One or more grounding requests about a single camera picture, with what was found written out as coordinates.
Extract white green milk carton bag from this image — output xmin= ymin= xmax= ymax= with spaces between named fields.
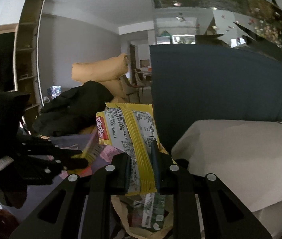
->
xmin=141 ymin=193 xmax=166 ymax=231

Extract yellow nabati wafer packet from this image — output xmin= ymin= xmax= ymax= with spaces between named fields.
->
xmin=96 ymin=103 xmax=167 ymax=196

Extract beige trash bag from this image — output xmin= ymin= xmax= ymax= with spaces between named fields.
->
xmin=111 ymin=194 xmax=173 ymax=238

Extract pink plastic basket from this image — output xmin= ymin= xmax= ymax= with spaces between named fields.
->
xmin=100 ymin=145 xmax=122 ymax=163

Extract white sofa cover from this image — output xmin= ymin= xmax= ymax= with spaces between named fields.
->
xmin=172 ymin=120 xmax=282 ymax=238

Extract black cushion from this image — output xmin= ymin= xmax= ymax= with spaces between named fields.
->
xmin=32 ymin=81 xmax=113 ymax=137

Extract dark blue cabinet cloth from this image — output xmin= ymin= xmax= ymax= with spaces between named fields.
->
xmin=150 ymin=44 xmax=282 ymax=150

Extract dining chair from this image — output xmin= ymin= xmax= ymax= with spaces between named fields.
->
xmin=119 ymin=74 xmax=141 ymax=103

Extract yellow tan pillow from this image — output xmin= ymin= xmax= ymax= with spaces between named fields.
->
xmin=71 ymin=53 xmax=129 ymax=102

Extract wooden wall shelf unit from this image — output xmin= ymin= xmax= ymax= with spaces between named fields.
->
xmin=12 ymin=0 xmax=47 ymax=127

